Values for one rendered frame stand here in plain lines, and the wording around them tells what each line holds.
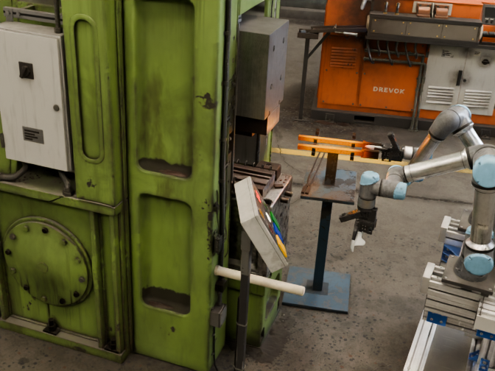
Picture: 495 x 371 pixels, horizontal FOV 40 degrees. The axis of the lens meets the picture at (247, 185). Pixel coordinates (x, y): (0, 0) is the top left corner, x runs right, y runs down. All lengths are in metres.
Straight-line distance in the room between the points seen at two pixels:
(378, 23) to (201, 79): 3.79
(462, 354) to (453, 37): 3.57
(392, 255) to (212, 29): 2.50
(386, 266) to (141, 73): 2.34
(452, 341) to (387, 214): 1.71
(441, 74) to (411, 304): 3.04
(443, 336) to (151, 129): 1.89
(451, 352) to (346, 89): 3.68
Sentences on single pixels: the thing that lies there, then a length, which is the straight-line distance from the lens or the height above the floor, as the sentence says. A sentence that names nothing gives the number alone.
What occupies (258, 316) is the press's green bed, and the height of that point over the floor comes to 0.22.
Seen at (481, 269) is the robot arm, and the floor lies 0.97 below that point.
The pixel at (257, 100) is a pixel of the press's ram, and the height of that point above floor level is 1.46.
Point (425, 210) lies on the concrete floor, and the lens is 5.44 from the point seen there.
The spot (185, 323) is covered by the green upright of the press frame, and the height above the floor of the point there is 0.30.
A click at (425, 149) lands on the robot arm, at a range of 3.64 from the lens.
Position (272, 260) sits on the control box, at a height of 0.98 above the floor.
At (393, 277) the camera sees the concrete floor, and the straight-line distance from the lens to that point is 4.56.
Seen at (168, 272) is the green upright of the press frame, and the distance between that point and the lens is 3.47.
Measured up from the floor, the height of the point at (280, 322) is 0.00.
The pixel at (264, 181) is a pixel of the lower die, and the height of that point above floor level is 0.99.
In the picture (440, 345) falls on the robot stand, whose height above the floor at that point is 0.21.
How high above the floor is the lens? 2.54
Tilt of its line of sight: 28 degrees down
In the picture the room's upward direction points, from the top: 3 degrees clockwise
